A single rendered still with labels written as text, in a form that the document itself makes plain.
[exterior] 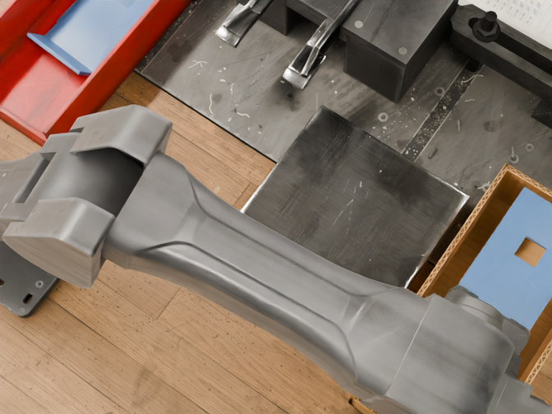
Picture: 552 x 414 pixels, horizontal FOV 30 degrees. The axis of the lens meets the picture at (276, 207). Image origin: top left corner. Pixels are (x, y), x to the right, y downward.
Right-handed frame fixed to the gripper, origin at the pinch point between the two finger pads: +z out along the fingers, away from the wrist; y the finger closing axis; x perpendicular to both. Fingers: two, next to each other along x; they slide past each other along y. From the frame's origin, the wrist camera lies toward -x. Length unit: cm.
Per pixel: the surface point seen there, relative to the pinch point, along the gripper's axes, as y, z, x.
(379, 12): 17.9, 13.5, 23.1
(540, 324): 1.6, 12.1, -5.1
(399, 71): 14.3, 13.4, 18.5
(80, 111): -4.4, 6.5, 42.0
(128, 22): 3.9, 14.5, 45.4
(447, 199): 6.5, 13.7, 8.3
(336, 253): -2.5, 8.3, 13.9
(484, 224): 6.1, 15.1, 4.2
